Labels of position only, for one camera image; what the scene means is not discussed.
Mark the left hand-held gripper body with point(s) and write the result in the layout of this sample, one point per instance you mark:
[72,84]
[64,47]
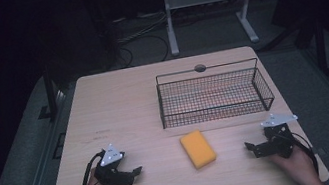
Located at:
[109,173]

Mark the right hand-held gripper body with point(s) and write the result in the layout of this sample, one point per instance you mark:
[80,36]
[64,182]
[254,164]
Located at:
[278,141]

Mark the yellow sponge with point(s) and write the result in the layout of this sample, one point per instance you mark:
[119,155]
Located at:
[198,149]

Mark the black metal post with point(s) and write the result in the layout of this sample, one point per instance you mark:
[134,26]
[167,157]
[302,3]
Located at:
[49,91]
[321,46]

